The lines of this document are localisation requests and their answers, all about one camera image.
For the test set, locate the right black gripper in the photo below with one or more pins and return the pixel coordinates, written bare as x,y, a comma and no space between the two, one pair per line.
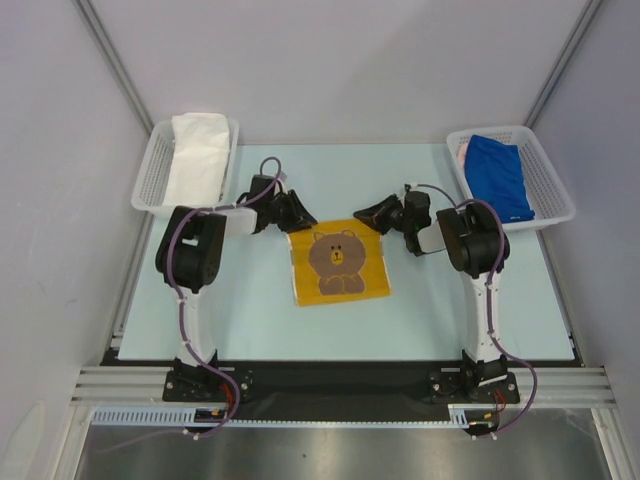
392,214

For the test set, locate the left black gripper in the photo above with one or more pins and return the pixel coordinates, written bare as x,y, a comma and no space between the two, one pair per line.
298,218

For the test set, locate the brown towel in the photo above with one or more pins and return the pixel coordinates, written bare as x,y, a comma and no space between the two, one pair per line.
337,261

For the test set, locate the white towel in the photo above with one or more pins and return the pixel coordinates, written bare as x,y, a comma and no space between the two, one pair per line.
201,153

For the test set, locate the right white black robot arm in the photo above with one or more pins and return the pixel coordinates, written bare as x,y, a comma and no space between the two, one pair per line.
472,235

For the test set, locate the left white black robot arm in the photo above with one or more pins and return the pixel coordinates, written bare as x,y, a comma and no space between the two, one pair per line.
190,253

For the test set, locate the pink towel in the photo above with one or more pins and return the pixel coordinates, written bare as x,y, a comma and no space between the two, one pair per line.
462,152

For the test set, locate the blue towel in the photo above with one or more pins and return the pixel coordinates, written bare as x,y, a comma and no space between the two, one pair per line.
493,172

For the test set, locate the left white plastic basket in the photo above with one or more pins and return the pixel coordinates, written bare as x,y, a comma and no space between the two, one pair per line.
150,186

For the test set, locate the white plastic basket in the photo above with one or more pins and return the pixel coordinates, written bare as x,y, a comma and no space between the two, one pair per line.
150,186
545,191

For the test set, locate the right white plastic basket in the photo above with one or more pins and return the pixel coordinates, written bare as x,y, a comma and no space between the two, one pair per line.
545,191

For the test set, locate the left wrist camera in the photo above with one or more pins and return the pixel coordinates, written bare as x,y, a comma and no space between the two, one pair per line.
282,180

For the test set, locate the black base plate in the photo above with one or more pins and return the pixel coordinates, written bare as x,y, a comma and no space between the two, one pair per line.
324,391

